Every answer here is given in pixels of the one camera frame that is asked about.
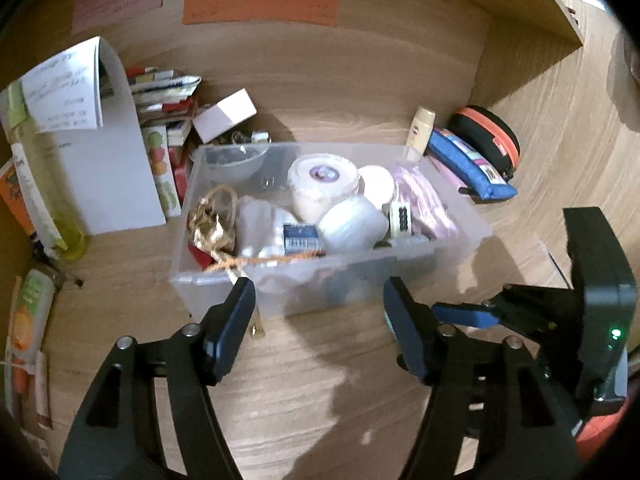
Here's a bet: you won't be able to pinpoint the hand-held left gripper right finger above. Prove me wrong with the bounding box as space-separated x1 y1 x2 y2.
382 276 583 480

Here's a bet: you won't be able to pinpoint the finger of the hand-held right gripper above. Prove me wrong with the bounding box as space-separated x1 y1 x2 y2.
482 283 576 317
431 301 563 335

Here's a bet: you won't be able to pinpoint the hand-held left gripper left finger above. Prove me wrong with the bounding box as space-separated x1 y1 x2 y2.
59 276 257 480

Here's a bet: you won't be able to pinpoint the clear plastic storage bin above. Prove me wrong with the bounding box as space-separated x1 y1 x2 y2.
169 141 494 319

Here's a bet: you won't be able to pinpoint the white translucent pouch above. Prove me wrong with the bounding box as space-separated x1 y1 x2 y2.
234 196 302 262

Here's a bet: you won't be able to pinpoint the gold ribbon bundle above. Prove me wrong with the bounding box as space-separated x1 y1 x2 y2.
187 184 239 262

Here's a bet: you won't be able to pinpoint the wooden desktop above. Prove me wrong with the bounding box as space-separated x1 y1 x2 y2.
0 75 640 480

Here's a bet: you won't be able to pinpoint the small red box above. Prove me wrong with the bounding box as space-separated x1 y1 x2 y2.
188 241 214 272

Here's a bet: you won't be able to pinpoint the cream box black dots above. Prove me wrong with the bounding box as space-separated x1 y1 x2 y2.
388 203 414 239

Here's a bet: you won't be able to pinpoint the small blue labelled tin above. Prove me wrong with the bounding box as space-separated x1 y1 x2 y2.
282 222 322 257

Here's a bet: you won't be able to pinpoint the white round jar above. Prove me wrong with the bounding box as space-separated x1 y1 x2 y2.
315 195 391 256

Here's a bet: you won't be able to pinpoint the pink striped packet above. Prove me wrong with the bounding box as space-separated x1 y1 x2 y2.
389 162 459 242

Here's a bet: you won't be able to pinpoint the cream round compact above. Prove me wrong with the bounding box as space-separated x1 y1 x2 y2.
357 164 399 212

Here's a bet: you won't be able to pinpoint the blue fabric pouch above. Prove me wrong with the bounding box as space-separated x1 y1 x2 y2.
426 128 518 205

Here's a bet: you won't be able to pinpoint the black binder clip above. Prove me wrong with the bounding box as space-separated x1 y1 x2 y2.
259 169 287 192

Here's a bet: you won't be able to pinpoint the pink flat case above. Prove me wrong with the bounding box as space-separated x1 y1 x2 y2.
425 154 472 197

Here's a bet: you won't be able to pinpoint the glass bowl with trinkets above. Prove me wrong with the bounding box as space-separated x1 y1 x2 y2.
204 130 271 184

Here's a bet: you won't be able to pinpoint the white roll purple core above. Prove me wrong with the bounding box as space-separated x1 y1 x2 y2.
287 153 361 224

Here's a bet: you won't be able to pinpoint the fruit-print box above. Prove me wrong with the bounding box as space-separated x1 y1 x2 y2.
141 124 183 219

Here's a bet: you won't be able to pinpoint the black orange zip case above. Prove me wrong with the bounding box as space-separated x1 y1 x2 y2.
447 105 521 182

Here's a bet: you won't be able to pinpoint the black pen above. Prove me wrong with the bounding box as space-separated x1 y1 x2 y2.
31 249 84 289

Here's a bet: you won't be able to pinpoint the cream sunscreen bottle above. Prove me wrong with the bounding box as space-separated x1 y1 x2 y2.
403 106 437 162

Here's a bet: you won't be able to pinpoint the small pink white box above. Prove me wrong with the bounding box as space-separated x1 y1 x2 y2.
192 88 258 144

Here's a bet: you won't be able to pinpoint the green orange tube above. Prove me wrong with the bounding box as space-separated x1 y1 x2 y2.
9 268 55 367

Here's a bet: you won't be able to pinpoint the white red tube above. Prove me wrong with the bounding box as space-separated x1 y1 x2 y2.
27 350 54 432

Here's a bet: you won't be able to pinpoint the yellow-green tall bottle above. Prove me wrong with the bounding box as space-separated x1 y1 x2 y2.
0 81 92 262

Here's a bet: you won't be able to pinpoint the stack of packets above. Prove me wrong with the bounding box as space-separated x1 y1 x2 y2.
125 66 203 133

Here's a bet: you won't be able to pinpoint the orange book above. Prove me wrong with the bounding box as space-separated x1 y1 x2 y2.
0 159 37 237

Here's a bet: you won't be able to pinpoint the orange paper note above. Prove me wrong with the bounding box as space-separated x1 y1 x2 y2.
181 0 341 27

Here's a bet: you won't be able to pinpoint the pink paper note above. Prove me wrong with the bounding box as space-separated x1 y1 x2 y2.
71 0 166 36

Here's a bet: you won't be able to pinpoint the orange braided cord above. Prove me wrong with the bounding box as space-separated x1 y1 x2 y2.
204 251 322 274

